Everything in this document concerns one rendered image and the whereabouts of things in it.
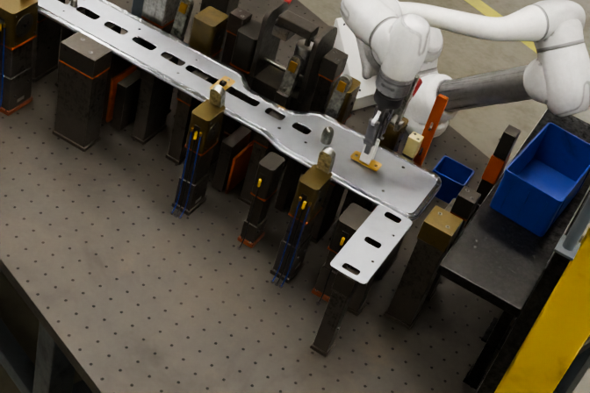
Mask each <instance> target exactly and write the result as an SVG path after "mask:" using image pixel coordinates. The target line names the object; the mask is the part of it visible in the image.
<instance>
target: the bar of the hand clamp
mask: <svg viewBox="0 0 590 393"><path fill-rule="evenodd" d="M419 78H420V76H419V75H417V74H416V76H415V78H414V82H413V84H412V86H411V89H410V91H409V93H408V95H407V96H405V97H404V99H403V102H402V105H401V106H400V107H399V108H398V109H396V110H394V111H393V113H395V114H397V115H399V117H398V119H397V122H396V124H395V126H394V128H393V130H394V131H396V129H397V127H398V124H399V122H400V121H401V120H402V118H403V116H404V114H405V111H406V109H407V106H408V104H409V101H410V99H411V97H412V94H413V93H414V89H415V87H416V84H417V82H418V81H419ZM392 115H393V114H392Z"/></svg>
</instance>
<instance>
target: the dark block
mask: <svg viewBox="0 0 590 393"><path fill-rule="evenodd" d="M348 57H349V55H348V54H346V53H344V52H343V51H341V50H339V49H337V48H335V47H334V48H333V49H332V50H331V51H330V52H328V53H327V54H326V55H325V56H324V57H323V59H322V62H321V65H320V70H319V74H318V75H319V80H318V82H317V86H316V89H315V91H314V95H313V100H312V103H311V106H310V110H309V111H319V112H322V113H325V109H326V108H327V102H328V99H329V97H330V94H331V91H332V88H333V85H334V83H335V82H336V81H337V80H338V79H339V78H340V76H341V74H342V73H343V71H344V69H345V66H346V63H347V59H348ZM309 132H310V130H309V129H307V128H305V127H304V130H303V133H304V134H308V133H309ZM306 170H307V167H306V166H303V168H302V171H301V173H302V174H304V173H305V172H306Z"/></svg>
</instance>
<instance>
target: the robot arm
mask: <svg viewBox="0 0 590 393"><path fill-rule="evenodd" d="M341 15H342V19H343V21H344V22H345V24H346V25H347V27H348V28H349V29H350V30H351V31H352V32H353V33H354V35H355V37H356V43H357V47H358V52H359V56H360V61H361V65H362V77H363V79H365V80H367V79H371V78H372V77H373V76H375V75H377V76H378V77H377V80H376V81H375V83H376V87H377V88H376V91H375V93H374V101H375V102H376V104H377V105H378V106H376V108H375V110H374V115H373V117H372V118H370V119H369V124H368V128H367V132H366V134H365V138H364V139H363V143H364V147H363V151H362V153H361V156H360V159H359V160H360V161H363V162H364V163H366V164H368V165H369V164H370V162H371V161H373V160H374V157H375V154H376V151H377V149H378V145H379V142H380V140H383V139H384V137H383V136H382V135H383V134H384V133H385V130H386V128H387V126H388V124H389V121H390V119H391V117H392V114H393V111H394V110H396V109H398V108H399V107H400V106H401V105H402V102H403V99H404V97H405V96H407V95H408V93H409V91H410V89H411V86H412V84H413V82H414V78H415V76H416V74H417V75H419V76H420V78H421V79H422V85H421V86H420V87H419V89H418V91H417V92H416V94H415V95H414V97H412V99H411V100H410V102H409V104H408V106H407V109H406V111H405V114H404V116H403V117H405V118H407V119H408V124H407V128H406V130H407V132H408V133H409V135H410V134H411V133H412V132H417V133H419V134H420V135H422V133H423V130H424V128H425V125H426V123H427V121H428V117H429V114H430V112H431V110H432V108H433V105H434V103H435V100H436V97H437V96H438V95H439V94H442V95H444V96H446V97H448V98H449V101H448V102H447V105H446V107H445V109H444V112H443V114H442V117H441V120H440V122H439V125H438V126H437V129H436V131H435V135H434V137H437V136H440V135H441V134H442V133H443V132H444V131H445V130H446V128H447V126H448V124H449V120H450V119H452V118H454V117H455V116H456V114H457V112H458V111H460V110H466V109H472V108H478V107H484V106H489V105H495V104H509V103H514V102H520V101H527V100H532V99H533V100H535V101H537V102H538V103H542V104H547V107H548V109H549V111H550V112H551V113H553V114H554V115H556V116H559V117H565V116H569V115H572V114H575V113H578V112H582V111H586V110H587V109H588V107H589V105H590V59H589V55H588V51H587V50H586V44H585V41H584V35H583V28H584V26H585V22H586V13H585V12H584V10H583V8H582V7H581V6H580V5H579V4H577V3H574V2H573V1H569V0H544V1H540V2H537V3H535V4H531V5H529V6H526V7H524V8H522V9H520V10H519V11H516V12H514V13H512V14H510V15H508V16H505V17H500V18H494V17H487V16H481V15H477V14H472V13H468V12H463V11H455V10H451V9H446V8H442V7H437V6H433V5H428V4H419V3H410V2H399V1H398V0H342V2H341ZM440 29H442V30H445V31H449V32H455V33H459V34H463V35H466V36H470V37H473V38H478V39H487V40H494V41H533V42H534V44H535V47H536V52H537V58H536V59H534V60H533V61H532V62H530V64H529V65H526V66H520V67H516V68H508V69H502V70H498V71H493V72H489V73H484V74H479V75H471V76H466V77H462V78H457V79H451V78H450V77H449V76H447V75H441V74H438V71H437V61H438V57H439V56H440V54H441V51H442V49H443V36H442V33H441V31H440Z"/></svg>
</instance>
